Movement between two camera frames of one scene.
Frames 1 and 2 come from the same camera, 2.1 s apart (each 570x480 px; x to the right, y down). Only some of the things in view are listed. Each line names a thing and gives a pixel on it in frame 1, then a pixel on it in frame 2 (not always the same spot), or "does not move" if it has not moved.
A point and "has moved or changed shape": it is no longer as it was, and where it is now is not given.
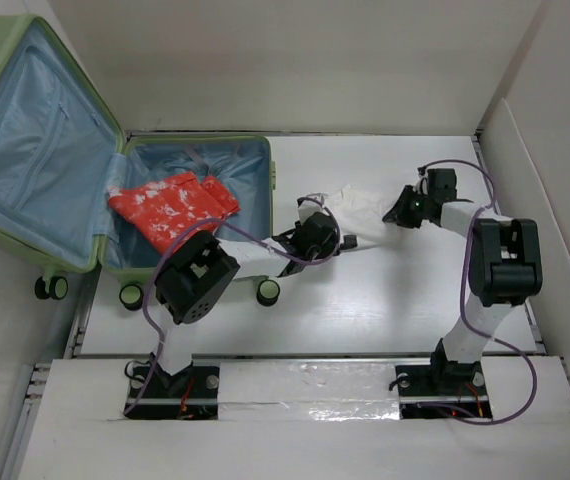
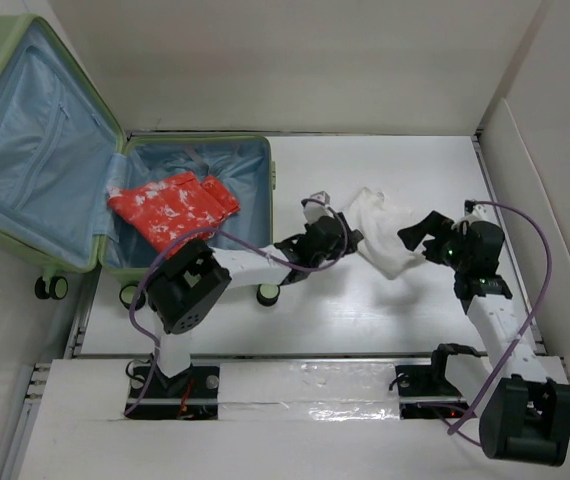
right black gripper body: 412,208 to 446,246
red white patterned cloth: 166,214 does not move
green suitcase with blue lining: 42,149 does not move
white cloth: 362,219 has moved or changed shape
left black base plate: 191,393 does not move
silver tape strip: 308,391 does not move
